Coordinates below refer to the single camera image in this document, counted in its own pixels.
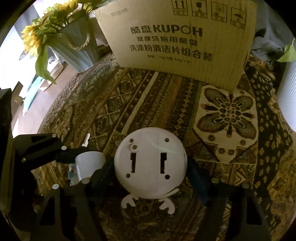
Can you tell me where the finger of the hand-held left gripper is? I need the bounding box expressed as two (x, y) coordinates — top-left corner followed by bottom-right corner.
(14, 133), (81, 170)

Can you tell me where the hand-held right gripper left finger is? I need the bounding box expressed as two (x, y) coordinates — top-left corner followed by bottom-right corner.
(34, 159), (115, 241)

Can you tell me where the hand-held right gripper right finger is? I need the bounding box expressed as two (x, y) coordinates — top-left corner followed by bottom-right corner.
(186, 156), (271, 241)

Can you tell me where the white tape roll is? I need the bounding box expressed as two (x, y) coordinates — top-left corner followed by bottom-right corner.
(75, 151), (106, 184)

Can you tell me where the white round case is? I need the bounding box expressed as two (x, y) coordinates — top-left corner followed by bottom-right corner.
(114, 127), (188, 214)

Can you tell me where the brown cardboard box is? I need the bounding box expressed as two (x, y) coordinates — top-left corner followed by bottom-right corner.
(92, 0), (258, 92)

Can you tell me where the small blue white figurine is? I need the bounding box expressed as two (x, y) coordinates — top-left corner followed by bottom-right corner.
(68, 163), (79, 186)

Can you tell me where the blue cloth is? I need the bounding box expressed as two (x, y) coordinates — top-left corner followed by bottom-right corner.
(23, 76), (45, 112)

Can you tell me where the patterned table runner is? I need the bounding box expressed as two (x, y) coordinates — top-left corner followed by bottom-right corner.
(30, 50), (296, 241)

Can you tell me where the sunflower bouquet in vase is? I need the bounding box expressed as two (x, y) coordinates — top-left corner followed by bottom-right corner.
(20, 0), (100, 84)

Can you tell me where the potted plant in white pot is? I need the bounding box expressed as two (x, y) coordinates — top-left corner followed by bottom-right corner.
(276, 38), (296, 131)

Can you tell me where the grey curtain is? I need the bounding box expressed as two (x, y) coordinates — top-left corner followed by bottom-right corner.
(250, 0), (295, 61)

